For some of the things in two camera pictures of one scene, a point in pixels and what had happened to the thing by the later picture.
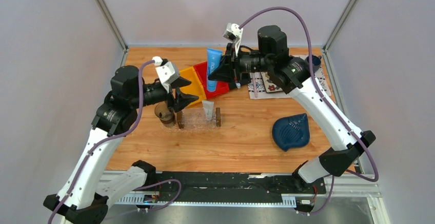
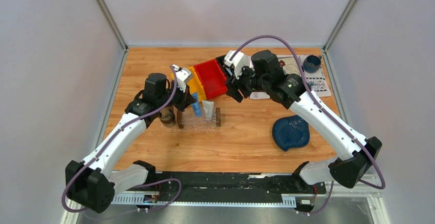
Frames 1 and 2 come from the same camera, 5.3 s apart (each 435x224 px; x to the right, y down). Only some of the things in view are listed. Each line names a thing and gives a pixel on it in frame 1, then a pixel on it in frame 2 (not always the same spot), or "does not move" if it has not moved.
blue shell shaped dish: (291, 131) does not move
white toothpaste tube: (209, 108) does not move
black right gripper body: (237, 60) -> (246, 83)
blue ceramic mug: (316, 62) does not move
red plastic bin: (201, 69) does not move
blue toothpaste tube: (213, 56) -> (196, 105)
